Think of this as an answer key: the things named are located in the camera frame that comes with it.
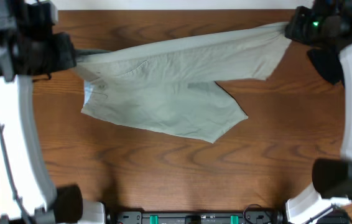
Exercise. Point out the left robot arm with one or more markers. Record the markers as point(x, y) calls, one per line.
point(27, 193)

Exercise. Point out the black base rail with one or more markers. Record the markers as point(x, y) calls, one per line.
point(249, 216)

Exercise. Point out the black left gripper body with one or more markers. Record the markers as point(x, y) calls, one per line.
point(48, 56)

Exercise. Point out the beige khaki shorts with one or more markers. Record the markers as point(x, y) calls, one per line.
point(172, 86)

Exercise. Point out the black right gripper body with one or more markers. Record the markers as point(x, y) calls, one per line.
point(310, 30)

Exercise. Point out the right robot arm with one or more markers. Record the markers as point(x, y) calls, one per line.
point(326, 28)

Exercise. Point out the black garment with red trim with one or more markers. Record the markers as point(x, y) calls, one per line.
point(327, 63)

